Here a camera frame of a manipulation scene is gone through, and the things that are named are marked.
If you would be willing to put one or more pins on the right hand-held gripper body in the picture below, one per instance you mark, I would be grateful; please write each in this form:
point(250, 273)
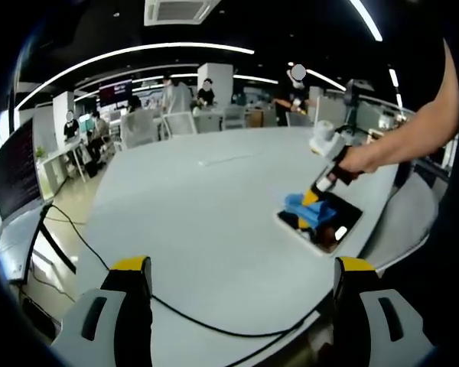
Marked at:
point(329, 143)

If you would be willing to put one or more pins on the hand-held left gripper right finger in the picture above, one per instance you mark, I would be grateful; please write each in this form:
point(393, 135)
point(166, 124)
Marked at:
point(363, 309)

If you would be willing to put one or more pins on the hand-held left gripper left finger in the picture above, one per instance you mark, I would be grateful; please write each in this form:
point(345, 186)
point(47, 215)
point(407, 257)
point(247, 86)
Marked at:
point(118, 306)

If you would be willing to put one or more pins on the blue cleaning cloth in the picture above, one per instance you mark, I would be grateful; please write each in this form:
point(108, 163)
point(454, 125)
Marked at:
point(310, 212)

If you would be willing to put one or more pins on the person's right hand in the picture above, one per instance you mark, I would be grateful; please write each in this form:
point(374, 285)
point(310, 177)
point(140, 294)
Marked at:
point(357, 162)

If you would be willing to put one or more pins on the white divider board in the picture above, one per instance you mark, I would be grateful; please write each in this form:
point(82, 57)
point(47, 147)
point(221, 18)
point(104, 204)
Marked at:
point(331, 109)

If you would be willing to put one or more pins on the black device on tripod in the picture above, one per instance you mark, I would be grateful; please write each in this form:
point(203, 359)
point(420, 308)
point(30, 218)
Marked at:
point(357, 91)

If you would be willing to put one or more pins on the grey office chair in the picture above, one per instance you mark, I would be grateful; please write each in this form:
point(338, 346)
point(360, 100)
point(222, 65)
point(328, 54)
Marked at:
point(405, 218)

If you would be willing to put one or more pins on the black monitor stand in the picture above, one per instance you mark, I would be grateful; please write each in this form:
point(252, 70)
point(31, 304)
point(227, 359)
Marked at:
point(47, 241)

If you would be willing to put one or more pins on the person's dark clothing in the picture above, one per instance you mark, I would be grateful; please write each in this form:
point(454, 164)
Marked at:
point(457, 237)

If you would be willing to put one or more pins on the straight ceiling light strip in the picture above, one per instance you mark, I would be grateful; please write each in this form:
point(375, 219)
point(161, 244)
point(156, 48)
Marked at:
point(367, 19)

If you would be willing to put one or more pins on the white mesh office chair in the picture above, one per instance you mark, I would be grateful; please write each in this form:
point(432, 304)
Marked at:
point(180, 124)
point(139, 130)

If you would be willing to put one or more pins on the black computer monitor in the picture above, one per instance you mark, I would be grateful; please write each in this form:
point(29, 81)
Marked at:
point(17, 172)

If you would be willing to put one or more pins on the green potted plant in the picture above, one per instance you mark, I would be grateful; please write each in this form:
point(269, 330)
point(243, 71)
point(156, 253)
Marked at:
point(41, 153)

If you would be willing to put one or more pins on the ceiling air conditioner unit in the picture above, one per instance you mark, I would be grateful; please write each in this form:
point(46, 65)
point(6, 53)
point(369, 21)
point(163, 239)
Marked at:
point(180, 11)

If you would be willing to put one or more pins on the long curved ceiling light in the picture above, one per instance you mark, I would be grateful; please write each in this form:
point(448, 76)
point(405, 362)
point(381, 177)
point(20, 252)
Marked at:
point(134, 50)

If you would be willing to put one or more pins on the dark wall display screen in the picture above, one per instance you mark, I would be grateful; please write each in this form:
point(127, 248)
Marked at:
point(114, 91)

